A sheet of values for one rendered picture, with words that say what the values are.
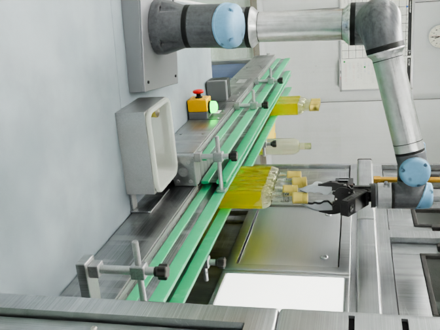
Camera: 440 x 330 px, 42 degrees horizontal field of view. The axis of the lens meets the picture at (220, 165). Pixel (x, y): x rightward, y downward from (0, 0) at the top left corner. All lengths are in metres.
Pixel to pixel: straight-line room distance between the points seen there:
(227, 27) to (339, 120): 6.29
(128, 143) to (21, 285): 0.51
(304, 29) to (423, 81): 6.09
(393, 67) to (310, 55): 6.11
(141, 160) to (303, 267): 0.52
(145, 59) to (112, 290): 0.63
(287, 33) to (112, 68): 0.50
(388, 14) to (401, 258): 0.68
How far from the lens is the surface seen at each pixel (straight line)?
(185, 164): 1.64
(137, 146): 1.45
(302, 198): 1.67
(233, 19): 1.53
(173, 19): 1.55
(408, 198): 1.66
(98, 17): 1.41
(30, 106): 1.12
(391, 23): 1.49
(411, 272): 1.65
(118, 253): 1.33
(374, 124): 7.76
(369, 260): 1.61
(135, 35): 1.52
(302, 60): 7.59
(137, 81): 1.53
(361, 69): 7.57
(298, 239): 1.72
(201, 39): 1.54
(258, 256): 1.63
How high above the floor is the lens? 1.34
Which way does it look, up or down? 14 degrees down
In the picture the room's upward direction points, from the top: 90 degrees clockwise
